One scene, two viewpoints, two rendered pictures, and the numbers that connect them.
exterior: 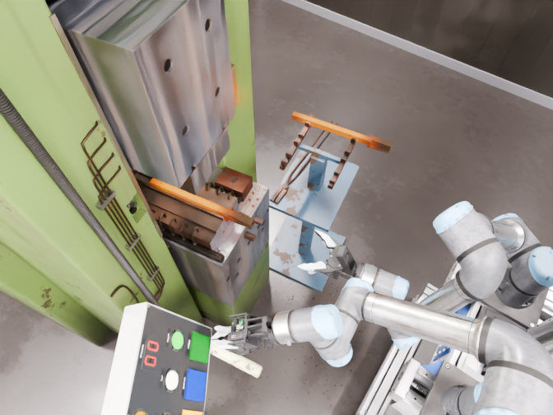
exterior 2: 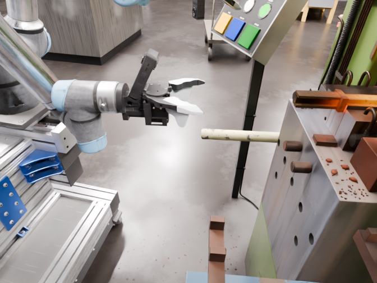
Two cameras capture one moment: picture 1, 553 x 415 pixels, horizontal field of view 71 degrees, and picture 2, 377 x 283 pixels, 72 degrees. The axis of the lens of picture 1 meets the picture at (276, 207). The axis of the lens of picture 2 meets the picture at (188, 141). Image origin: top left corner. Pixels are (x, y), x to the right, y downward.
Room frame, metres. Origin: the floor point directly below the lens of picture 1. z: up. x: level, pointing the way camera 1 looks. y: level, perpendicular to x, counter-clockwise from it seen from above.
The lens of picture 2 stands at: (1.09, -0.33, 1.28)
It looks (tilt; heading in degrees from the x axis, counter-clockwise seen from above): 38 degrees down; 159
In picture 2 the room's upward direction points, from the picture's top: 1 degrees clockwise
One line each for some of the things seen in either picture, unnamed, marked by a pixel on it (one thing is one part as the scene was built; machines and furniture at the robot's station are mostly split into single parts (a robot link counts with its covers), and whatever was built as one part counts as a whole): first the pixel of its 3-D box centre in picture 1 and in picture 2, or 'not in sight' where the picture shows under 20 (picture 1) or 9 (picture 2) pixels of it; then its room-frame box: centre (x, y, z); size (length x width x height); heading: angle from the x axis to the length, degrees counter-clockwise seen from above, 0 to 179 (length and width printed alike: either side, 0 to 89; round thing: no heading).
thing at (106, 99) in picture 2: (366, 274); (111, 98); (0.51, -0.31, 0.98); 0.08 x 0.05 x 0.08; 156
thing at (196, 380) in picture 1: (194, 385); (235, 30); (0.16, 0.21, 1.01); 0.07 x 0.05 x 0.07; 1
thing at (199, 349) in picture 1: (198, 347); (249, 36); (0.26, 0.22, 1.01); 0.07 x 0.05 x 0.07; 1
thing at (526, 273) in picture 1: (538, 268); not in sight; (0.54, -0.88, 0.98); 0.13 x 0.12 x 0.14; 22
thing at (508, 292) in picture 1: (520, 283); not in sight; (0.54, -0.88, 0.87); 0.15 x 0.15 x 0.10
